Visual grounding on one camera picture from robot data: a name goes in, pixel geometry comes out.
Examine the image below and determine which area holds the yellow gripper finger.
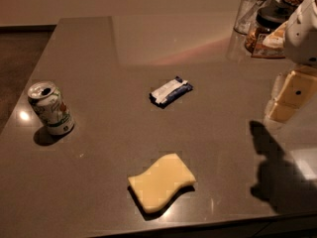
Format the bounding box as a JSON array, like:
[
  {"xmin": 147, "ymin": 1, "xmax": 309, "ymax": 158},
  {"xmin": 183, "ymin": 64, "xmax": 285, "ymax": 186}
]
[
  {"xmin": 266, "ymin": 65, "xmax": 317, "ymax": 123},
  {"xmin": 264, "ymin": 73, "xmax": 291, "ymax": 117}
]

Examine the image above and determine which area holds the blue white rxbar wrapper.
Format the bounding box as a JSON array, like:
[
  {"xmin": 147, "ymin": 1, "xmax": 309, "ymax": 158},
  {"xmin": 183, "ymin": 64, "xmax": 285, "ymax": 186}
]
[{"xmin": 150, "ymin": 76, "xmax": 193, "ymax": 108}]

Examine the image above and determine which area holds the green white 7up can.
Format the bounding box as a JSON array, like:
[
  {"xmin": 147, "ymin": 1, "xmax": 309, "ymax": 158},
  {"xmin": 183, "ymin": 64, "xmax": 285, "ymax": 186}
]
[{"xmin": 28, "ymin": 81, "xmax": 74, "ymax": 136}]

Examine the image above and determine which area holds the glass jar with black lid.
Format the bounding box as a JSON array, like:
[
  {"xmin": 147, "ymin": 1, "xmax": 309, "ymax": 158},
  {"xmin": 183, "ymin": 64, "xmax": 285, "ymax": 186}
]
[{"xmin": 245, "ymin": 5, "xmax": 291, "ymax": 53}]

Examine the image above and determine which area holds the clear empty glass jar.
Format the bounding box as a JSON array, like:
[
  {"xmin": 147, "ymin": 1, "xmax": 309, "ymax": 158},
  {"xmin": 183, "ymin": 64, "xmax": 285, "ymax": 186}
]
[{"xmin": 234, "ymin": 0, "xmax": 270, "ymax": 35}]

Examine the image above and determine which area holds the yellow wavy sponge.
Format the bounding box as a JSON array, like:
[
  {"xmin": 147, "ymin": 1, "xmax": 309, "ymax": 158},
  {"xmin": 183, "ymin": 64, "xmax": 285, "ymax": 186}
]
[{"xmin": 128, "ymin": 153, "xmax": 196, "ymax": 214}]

